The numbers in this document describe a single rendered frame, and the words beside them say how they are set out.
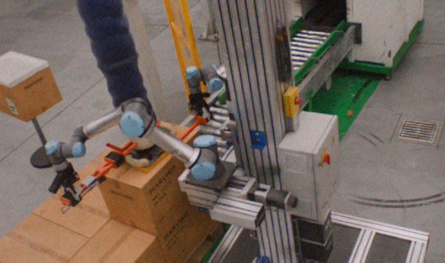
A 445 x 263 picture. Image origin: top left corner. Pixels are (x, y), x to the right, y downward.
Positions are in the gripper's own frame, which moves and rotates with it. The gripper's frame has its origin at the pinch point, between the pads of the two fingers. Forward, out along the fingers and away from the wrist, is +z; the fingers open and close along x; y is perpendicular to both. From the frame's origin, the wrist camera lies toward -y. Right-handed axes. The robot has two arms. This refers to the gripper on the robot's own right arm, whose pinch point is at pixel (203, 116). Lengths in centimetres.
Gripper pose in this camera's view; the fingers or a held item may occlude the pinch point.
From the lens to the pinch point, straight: 319.3
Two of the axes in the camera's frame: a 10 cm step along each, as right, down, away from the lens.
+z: 1.5, 8.1, 5.6
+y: -5.4, 5.5, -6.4
